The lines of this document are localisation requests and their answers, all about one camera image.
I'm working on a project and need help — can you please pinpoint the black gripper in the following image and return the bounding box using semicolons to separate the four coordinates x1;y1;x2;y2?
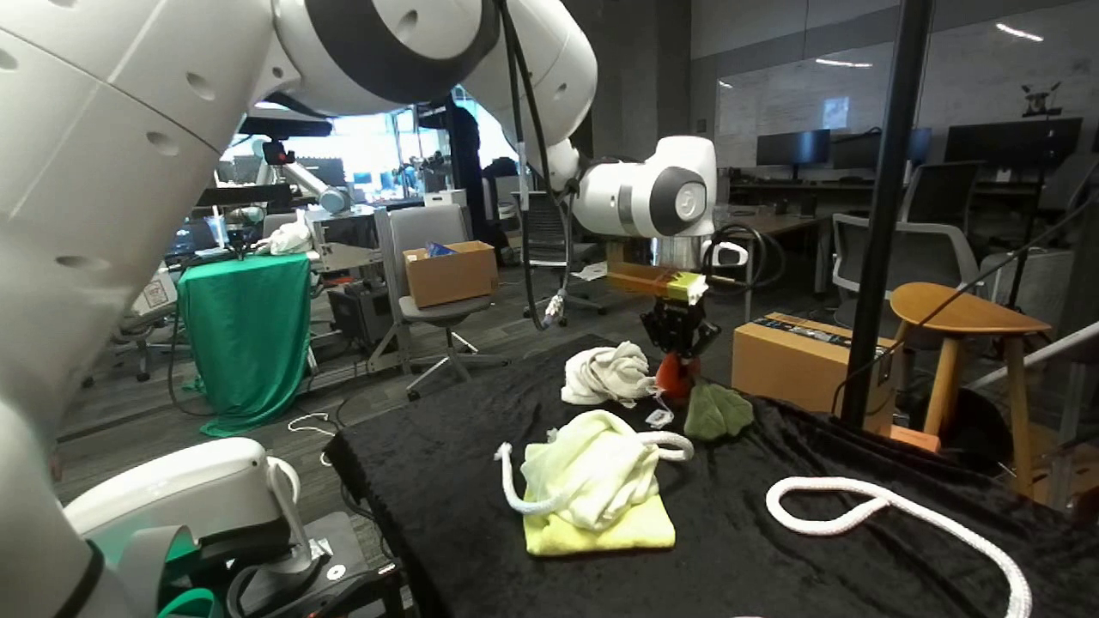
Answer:
638;302;726;387

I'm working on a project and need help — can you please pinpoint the red radish plush toy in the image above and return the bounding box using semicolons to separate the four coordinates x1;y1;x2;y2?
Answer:
643;351;760;446

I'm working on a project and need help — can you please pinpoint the white terry towel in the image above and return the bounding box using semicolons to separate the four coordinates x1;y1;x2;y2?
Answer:
561;339;668;411

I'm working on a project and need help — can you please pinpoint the pale cream microfibre cloth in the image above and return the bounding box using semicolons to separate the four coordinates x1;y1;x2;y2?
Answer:
520;408;668;537

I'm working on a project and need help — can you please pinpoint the thick white rope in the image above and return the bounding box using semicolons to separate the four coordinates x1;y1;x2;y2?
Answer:
492;427;1040;618

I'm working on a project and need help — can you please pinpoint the cardboard box with black tape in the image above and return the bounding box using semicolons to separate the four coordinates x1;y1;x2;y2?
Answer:
728;310;906;423

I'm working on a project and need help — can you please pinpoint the long wooden desk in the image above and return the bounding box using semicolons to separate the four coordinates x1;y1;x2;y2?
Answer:
714;202;823;324

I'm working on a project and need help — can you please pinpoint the bright yellow microfibre cloth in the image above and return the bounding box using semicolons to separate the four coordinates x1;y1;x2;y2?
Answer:
520;492;681;559

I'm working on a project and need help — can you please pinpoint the grey office chair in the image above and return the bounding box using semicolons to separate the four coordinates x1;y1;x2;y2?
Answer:
371;202;494;400

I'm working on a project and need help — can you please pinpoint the small plain cardboard box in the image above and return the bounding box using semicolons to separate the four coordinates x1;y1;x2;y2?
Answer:
401;236;503;314

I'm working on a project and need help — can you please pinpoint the black computer monitor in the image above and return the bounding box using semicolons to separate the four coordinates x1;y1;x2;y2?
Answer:
942;117;1085;176
751;126;837;176

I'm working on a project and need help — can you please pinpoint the black vertical pole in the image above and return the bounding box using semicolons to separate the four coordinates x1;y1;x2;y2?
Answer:
837;0;937;431

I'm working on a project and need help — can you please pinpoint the white framed office chair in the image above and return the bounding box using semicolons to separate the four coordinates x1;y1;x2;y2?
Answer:
829;157;1003;302

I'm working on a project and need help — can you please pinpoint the black velvet tablecloth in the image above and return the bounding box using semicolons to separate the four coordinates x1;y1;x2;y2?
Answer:
324;339;1099;618

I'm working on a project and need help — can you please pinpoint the wooden stool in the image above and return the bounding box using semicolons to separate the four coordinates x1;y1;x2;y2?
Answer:
885;279;1054;492

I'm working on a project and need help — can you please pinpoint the silver metal pole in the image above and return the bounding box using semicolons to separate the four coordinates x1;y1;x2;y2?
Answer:
971;320;1099;394

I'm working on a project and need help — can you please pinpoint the draped green cloth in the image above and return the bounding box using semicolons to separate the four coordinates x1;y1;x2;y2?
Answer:
174;252;315;440

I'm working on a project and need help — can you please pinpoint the wrist camera with brown mount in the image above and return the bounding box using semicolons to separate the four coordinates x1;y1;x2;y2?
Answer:
605;259;714;310

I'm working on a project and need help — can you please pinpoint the black stereo camera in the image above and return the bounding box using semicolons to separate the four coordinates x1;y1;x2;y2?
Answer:
232;105;338;141

